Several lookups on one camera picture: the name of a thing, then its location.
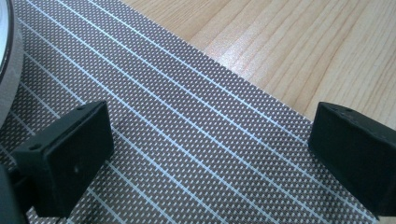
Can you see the white round plate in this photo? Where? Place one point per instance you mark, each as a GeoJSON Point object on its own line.
{"type": "Point", "coordinates": [12, 77]}

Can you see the grey striped woven placemat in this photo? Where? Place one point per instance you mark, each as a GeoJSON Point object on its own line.
{"type": "Point", "coordinates": [186, 109]}

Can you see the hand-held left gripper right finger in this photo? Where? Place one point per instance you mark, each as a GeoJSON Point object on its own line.
{"type": "Point", "coordinates": [355, 155]}

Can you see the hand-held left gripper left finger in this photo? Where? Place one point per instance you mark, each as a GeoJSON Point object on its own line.
{"type": "Point", "coordinates": [74, 161]}

